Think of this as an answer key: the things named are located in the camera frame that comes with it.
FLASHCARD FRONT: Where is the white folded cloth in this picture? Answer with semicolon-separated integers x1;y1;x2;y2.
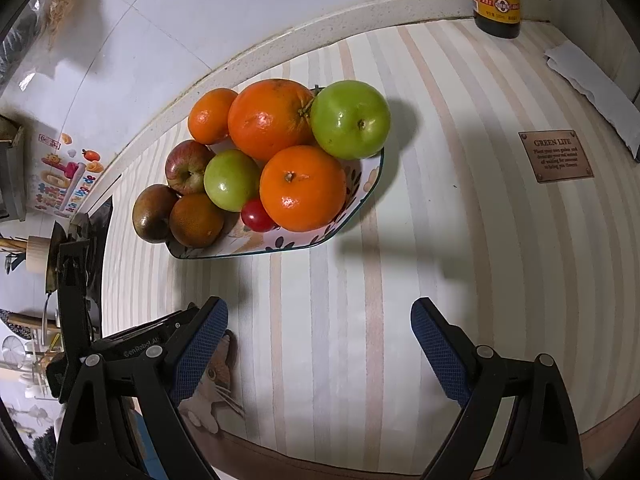
544;40;640;161

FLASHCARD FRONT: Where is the red apple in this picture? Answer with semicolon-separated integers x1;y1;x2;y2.
165;140;216;196

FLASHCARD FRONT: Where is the white floral deer plate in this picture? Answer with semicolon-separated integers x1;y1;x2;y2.
165;87;386;261

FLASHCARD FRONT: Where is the large green apple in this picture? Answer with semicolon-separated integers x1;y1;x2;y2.
310;80;392;161

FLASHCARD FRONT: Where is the wooden handle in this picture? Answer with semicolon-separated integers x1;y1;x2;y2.
26;235;53;274

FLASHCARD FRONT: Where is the colourful wall sticker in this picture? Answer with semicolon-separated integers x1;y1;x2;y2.
27;132;106;218

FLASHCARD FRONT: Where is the striped cat print tablecloth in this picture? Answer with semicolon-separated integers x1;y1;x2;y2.
100;17;640;480

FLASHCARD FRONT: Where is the metal box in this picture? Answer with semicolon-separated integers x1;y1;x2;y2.
0;115;27;222

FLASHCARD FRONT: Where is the clear plastic bag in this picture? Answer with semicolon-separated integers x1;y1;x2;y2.
0;0;101;91

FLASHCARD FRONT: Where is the red cherry tomato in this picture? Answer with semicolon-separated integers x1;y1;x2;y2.
240;197;276;232

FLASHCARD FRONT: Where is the large orange with stem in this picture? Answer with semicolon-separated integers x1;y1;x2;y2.
227;78;316;163

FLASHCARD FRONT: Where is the small orange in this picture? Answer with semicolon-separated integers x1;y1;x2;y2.
187;87;240;146

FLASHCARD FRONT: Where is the brown round fruit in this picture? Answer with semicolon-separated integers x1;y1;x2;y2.
169;192;226;249
132;184;180;244

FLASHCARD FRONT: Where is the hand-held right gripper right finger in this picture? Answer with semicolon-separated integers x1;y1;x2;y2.
410;297;591;480

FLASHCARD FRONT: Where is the small green apple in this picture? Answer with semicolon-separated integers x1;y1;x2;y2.
203;149;262;212

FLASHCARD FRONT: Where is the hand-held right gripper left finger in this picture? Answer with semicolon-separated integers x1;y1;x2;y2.
55;296;230;480

